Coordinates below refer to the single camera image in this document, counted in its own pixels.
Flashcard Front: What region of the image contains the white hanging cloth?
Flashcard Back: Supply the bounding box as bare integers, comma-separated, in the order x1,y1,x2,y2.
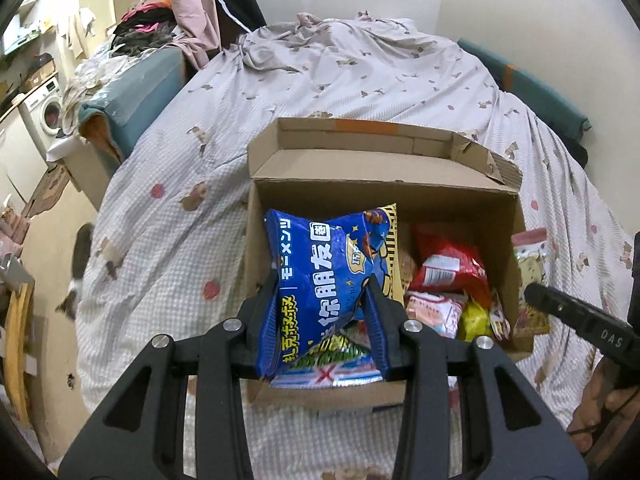
55,7,98,51

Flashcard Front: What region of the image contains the red bag with white label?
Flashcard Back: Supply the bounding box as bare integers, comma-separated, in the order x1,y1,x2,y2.
412,224,493,308

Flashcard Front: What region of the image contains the small brown box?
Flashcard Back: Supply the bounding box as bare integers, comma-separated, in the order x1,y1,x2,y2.
25,57,57,88

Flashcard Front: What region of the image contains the beige storage box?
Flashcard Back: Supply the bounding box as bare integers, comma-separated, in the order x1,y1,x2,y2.
47,135,113,211

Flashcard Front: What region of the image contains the blue noodle snack bag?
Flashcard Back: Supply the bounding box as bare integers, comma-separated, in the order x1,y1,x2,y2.
255,208,393,380

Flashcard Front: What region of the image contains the teal mattress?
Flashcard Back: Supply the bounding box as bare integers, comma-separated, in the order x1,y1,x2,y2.
80,47,188,161

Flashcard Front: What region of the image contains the brown floor mat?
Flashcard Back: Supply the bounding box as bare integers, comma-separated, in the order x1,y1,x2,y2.
25,165,71,216

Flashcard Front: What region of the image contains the small white red packet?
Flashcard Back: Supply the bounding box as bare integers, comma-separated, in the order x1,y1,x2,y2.
490,287,512,343

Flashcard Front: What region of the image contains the grey white cat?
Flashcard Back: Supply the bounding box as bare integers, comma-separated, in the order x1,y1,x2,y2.
57,222,96,321

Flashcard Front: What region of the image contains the pale printed duvet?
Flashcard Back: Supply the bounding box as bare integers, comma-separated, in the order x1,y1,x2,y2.
185,10,506,131

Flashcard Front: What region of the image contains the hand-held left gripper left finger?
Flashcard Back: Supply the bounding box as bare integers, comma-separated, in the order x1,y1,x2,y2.
59,272,281,480

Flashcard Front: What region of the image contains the brown cardboard box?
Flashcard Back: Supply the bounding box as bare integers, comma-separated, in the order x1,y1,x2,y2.
245,117,535,416

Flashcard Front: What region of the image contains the yellow wooden chair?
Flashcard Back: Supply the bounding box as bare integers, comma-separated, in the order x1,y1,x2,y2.
0,255,36,426

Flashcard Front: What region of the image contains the white washing machine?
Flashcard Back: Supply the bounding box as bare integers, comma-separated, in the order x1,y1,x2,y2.
22,75,66,136

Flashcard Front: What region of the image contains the white crumpled cloth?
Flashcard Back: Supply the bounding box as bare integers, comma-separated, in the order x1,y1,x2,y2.
62,52,131,111

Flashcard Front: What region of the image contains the pink white snack packet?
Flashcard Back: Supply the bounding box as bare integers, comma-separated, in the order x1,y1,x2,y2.
404,291,467,338

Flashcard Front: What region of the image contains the checkered printed blanket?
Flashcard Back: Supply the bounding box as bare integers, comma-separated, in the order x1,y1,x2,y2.
75,60,636,480

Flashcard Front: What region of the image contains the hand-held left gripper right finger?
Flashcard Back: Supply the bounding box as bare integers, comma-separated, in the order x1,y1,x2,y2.
364,275,588,480

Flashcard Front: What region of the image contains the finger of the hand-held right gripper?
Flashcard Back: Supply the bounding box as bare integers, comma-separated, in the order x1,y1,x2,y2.
522,281,596,341

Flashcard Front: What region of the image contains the pile of dark clothes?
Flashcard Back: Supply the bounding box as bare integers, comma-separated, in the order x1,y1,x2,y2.
110,2,186,56

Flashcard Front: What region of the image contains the small yellow snack packet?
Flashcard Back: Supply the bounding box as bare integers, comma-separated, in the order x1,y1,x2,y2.
457,300,495,343

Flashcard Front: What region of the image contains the person's right hand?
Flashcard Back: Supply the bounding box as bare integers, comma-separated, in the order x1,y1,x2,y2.
567,357,640,458

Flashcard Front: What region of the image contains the teal cushion with orange stripe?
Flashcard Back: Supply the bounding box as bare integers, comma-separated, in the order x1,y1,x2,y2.
457,37,591,146

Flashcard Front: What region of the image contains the cream packet with pink top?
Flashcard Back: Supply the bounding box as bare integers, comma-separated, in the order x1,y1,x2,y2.
511,228,551,338

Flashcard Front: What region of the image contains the pink hanging cloth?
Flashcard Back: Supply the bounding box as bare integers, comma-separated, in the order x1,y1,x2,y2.
165,0,223,68

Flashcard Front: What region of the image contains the white cabinet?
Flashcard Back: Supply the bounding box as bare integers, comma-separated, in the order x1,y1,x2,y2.
0,105,48,196

